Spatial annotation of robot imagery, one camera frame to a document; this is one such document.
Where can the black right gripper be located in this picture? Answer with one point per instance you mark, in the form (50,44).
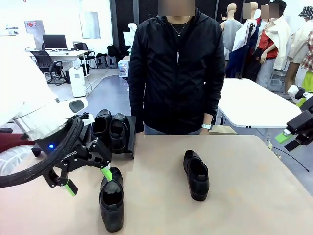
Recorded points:
(305,124)

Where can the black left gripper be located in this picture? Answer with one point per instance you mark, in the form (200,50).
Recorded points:
(75,159)

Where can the black leather loafer shoe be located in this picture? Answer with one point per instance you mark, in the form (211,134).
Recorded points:
(112,215)
(104,115)
(119,144)
(199,191)

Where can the person's right forearm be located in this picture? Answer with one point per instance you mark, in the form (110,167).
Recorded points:
(138,107)

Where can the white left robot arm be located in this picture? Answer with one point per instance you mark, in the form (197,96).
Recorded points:
(24,85)

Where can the person's left forearm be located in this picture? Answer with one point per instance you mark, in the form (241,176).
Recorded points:
(211,102)

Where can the person's left hand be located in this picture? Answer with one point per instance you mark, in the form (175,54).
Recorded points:
(206,131)

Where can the white plastic sheet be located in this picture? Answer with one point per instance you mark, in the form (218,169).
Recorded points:
(14,159)

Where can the red cloth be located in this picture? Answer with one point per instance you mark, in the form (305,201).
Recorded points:
(12,144)

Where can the white wristwatch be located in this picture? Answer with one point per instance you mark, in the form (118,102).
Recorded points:
(207,126)

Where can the white air purifier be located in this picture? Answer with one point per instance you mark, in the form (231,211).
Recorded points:
(78,82)

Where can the mannequin in red top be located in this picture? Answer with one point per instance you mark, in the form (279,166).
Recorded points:
(265,46)

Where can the mannequin in cream jacket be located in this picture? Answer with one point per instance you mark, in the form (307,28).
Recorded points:
(281,41)

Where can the grey plastic stool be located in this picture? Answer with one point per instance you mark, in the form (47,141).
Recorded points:
(102,62)
(112,61)

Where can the mannequin in white navy jacket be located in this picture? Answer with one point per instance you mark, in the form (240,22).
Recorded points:
(240,44)

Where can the black office chair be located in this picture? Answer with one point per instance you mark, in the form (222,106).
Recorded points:
(49,64)
(84,50)

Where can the lit computer case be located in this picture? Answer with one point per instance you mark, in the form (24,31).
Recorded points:
(123,68)

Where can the long white office desk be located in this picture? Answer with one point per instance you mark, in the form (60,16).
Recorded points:
(63,52)

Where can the black backpack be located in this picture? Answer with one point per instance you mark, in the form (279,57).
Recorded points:
(112,50)

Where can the mannequin in grey tank top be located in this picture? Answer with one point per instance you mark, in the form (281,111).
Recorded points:
(232,31)

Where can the black computer monitor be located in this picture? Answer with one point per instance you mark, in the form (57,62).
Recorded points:
(54,41)

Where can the person in black jacket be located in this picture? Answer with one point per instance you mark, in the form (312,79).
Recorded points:
(176,73)

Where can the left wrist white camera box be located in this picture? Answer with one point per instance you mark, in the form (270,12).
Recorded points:
(86,120)

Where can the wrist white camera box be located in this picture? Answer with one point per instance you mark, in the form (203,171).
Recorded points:
(86,120)
(293,91)

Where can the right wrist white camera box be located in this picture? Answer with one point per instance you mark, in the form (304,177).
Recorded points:
(293,91)

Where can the grey wall cabinet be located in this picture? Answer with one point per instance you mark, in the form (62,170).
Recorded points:
(90,24)

